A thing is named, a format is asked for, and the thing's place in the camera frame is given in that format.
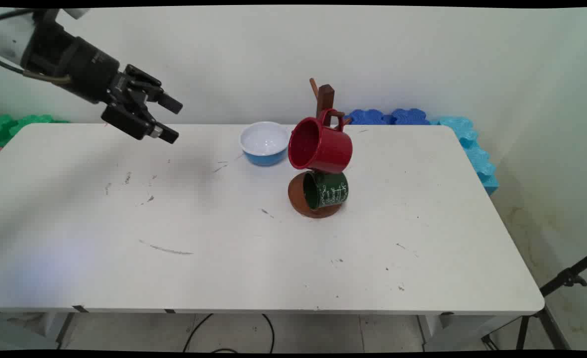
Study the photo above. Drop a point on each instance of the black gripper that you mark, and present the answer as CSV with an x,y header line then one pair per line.
x,y
92,69

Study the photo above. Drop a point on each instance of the blue and white bowl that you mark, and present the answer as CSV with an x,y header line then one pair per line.
x,y
263,144

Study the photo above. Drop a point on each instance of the brown wooden mug tree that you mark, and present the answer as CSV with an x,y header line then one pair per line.
x,y
296,199

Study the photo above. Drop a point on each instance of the green mug with white print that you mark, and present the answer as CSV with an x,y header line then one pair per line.
x,y
331,191

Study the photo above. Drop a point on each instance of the red enamel mug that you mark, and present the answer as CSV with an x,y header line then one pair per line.
x,y
323,149

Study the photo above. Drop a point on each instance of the light blue foam mat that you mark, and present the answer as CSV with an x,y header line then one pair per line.
x,y
472,149

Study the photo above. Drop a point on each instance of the green foam mat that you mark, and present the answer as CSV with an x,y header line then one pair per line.
x,y
5,129

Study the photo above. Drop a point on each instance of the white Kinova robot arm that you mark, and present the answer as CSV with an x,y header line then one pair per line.
x,y
5,42

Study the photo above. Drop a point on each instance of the dark blue foam mat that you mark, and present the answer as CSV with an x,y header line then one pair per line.
x,y
410,116
368,117

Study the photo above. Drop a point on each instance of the grey table leg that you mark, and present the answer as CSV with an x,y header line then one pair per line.
x,y
430,330
64,328

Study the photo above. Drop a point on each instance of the black tripod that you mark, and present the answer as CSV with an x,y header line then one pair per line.
x,y
554,286

